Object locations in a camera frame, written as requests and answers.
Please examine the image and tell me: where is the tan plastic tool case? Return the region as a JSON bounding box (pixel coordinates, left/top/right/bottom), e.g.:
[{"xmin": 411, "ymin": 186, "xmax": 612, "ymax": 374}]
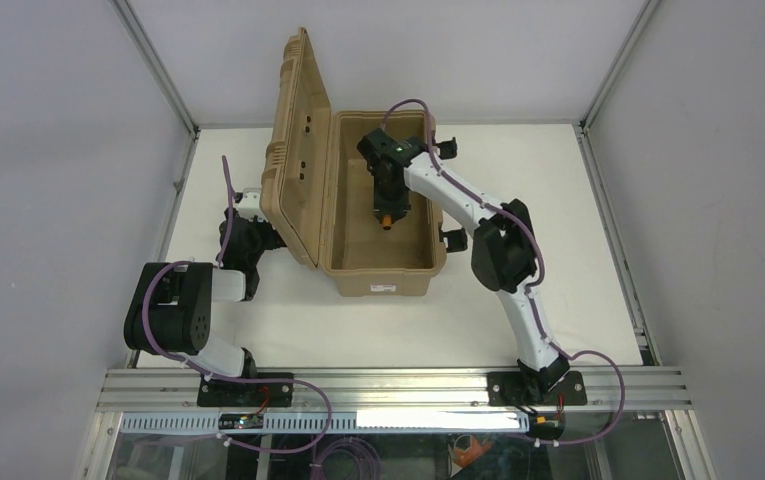
[{"xmin": 261, "ymin": 27, "xmax": 447, "ymax": 297}]

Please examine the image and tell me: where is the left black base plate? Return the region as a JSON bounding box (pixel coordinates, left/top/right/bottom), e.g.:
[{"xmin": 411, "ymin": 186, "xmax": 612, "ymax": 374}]
[{"xmin": 196, "ymin": 372, "xmax": 294, "ymax": 408}]

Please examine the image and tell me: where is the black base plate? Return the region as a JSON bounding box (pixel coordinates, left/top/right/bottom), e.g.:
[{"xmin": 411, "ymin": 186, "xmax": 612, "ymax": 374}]
[
  {"xmin": 196, "ymin": 372, "xmax": 294, "ymax": 408},
  {"xmin": 486, "ymin": 370, "xmax": 588, "ymax": 407}
]

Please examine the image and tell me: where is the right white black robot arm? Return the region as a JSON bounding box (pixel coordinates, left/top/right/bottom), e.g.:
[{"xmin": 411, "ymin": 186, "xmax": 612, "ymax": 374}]
[{"xmin": 357, "ymin": 128, "xmax": 570, "ymax": 402}]

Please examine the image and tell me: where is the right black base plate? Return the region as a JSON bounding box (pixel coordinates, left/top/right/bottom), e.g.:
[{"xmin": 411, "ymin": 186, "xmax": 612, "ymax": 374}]
[{"xmin": 486, "ymin": 370, "xmax": 588, "ymax": 407}]

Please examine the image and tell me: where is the aluminium mounting rail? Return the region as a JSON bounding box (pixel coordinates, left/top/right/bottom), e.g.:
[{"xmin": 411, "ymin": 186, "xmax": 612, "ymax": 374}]
[{"xmin": 96, "ymin": 366, "xmax": 693, "ymax": 412}]

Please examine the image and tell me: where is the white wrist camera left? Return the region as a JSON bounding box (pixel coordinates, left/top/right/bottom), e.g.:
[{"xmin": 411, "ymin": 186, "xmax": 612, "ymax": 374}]
[{"xmin": 234, "ymin": 188, "xmax": 266, "ymax": 221}]

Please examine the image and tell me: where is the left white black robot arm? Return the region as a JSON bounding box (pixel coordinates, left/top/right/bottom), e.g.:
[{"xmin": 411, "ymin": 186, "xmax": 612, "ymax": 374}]
[{"xmin": 123, "ymin": 208, "xmax": 285, "ymax": 379}]

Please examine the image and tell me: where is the orange object under table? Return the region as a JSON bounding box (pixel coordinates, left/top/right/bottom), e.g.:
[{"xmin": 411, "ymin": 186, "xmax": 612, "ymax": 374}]
[{"xmin": 450, "ymin": 434, "xmax": 493, "ymax": 469}]

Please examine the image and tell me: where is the white slotted cable duct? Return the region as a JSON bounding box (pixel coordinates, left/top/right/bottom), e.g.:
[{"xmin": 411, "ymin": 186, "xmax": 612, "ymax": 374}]
[{"xmin": 120, "ymin": 409, "xmax": 529, "ymax": 436}]

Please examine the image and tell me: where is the coiled purple cable below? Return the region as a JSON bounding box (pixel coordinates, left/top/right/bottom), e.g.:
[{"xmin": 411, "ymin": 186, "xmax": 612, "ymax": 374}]
[{"xmin": 309, "ymin": 435, "xmax": 383, "ymax": 480}]

